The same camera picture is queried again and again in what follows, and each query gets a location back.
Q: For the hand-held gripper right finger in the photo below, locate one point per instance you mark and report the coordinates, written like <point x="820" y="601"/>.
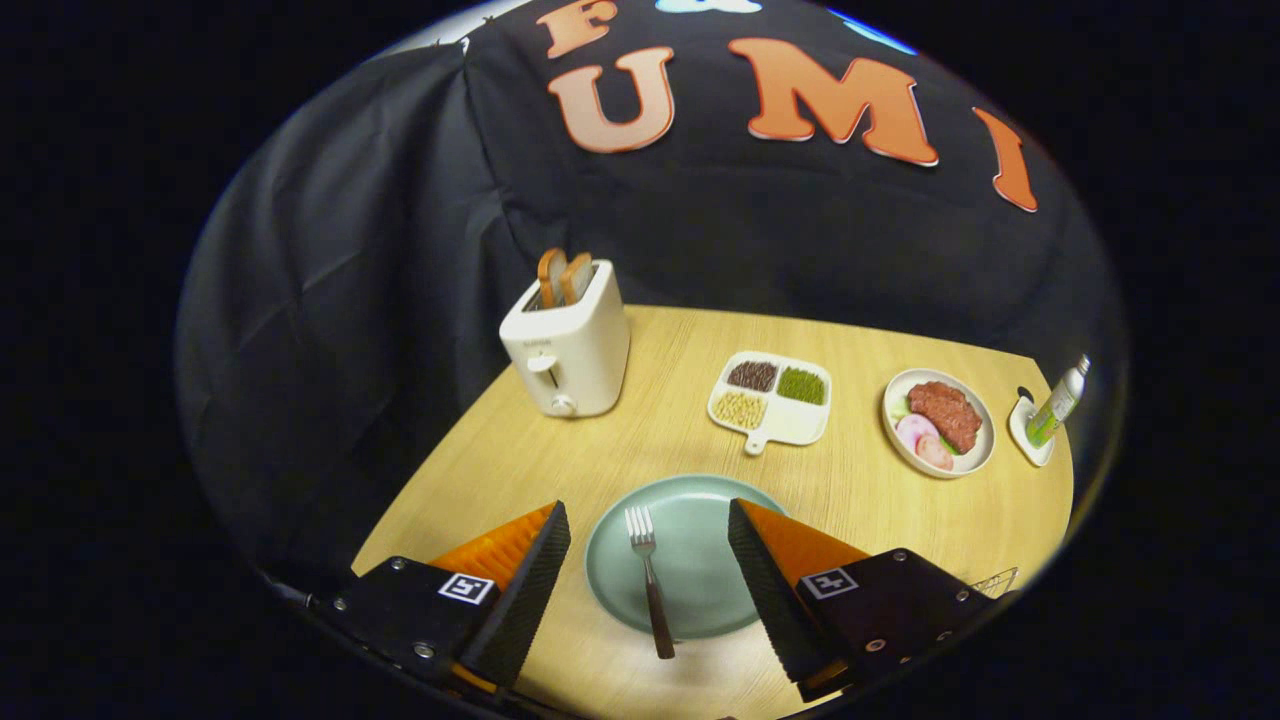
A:
<point x="780" y="610"/>

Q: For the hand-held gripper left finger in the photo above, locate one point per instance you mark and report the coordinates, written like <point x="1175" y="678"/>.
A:
<point x="530" y="600"/>

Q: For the green round plate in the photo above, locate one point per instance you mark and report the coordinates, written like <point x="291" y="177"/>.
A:
<point x="700" y="570"/>

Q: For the white divided tray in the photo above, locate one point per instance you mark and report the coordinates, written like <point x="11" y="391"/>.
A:
<point x="755" y="440"/>

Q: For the pile of white rice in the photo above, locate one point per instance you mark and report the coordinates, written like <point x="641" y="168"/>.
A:
<point x="795" y="422"/>

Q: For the pile of soybeans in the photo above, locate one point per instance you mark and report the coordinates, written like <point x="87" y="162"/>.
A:
<point x="740" y="409"/>

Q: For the pile of green beans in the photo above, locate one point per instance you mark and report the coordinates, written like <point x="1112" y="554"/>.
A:
<point x="802" y="386"/>

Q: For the pink ham slices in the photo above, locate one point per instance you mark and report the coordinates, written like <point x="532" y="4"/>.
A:
<point x="918" y="432"/>

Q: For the pile of dark red beans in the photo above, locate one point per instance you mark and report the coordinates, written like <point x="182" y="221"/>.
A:
<point x="752" y="376"/>

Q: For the white toaster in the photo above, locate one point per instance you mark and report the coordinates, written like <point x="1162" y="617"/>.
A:
<point x="585" y="350"/>

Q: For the white plate with meat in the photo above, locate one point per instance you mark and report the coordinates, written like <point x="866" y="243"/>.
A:
<point x="905" y="383"/>

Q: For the brown steak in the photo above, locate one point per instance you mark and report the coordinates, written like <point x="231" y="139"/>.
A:
<point x="945" y="410"/>

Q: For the green labelled bottle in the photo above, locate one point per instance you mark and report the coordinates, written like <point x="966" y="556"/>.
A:
<point x="1055" y="405"/>

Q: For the black backdrop cloth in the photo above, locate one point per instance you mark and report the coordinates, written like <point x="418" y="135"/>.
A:
<point x="350" y="300"/>

